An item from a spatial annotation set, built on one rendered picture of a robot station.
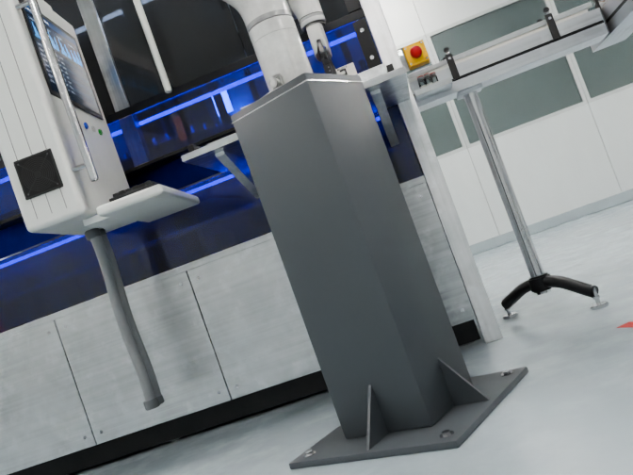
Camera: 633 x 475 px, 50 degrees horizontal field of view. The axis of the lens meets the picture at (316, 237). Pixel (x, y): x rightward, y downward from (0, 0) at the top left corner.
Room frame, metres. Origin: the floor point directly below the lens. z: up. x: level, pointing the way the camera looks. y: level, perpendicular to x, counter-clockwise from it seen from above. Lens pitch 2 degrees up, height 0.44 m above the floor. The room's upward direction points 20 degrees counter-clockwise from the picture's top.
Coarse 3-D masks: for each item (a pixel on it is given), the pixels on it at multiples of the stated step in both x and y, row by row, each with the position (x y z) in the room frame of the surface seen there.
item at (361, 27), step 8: (344, 0) 2.28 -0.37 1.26; (352, 0) 2.27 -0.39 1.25; (352, 8) 2.28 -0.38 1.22; (352, 24) 2.28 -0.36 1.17; (360, 24) 2.27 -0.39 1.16; (360, 32) 2.27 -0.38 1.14; (368, 32) 2.27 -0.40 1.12; (360, 40) 2.27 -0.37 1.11; (368, 40) 2.27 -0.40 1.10; (368, 48) 2.27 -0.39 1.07; (368, 56) 2.27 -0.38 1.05; (376, 56) 2.27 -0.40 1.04; (368, 64) 2.27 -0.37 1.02; (376, 64) 2.27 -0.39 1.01
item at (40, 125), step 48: (0, 0) 1.88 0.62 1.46; (0, 48) 1.89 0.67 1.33; (0, 96) 1.89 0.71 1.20; (48, 96) 1.91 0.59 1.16; (96, 96) 2.36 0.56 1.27; (0, 144) 1.89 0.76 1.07; (48, 144) 1.89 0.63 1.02; (96, 144) 2.18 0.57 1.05; (48, 192) 1.89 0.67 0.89; (96, 192) 2.03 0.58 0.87
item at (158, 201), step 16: (144, 192) 1.87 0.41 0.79; (160, 192) 1.87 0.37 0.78; (176, 192) 2.02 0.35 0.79; (96, 208) 1.88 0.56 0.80; (112, 208) 1.88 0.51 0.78; (128, 208) 1.92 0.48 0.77; (144, 208) 2.02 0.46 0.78; (160, 208) 2.12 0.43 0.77; (176, 208) 2.24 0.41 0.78; (96, 224) 2.01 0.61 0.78; (112, 224) 2.12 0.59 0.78
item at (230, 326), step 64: (256, 256) 2.37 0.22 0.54; (448, 256) 2.27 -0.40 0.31; (64, 320) 2.49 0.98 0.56; (192, 320) 2.42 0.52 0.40; (256, 320) 2.38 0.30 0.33; (0, 384) 2.55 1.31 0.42; (64, 384) 2.51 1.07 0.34; (128, 384) 2.47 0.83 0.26; (192, 384) 2.43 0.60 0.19; (256, 384) 2.39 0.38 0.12; (0, 448) 2.56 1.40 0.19; (64, 448) 2.52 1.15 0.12
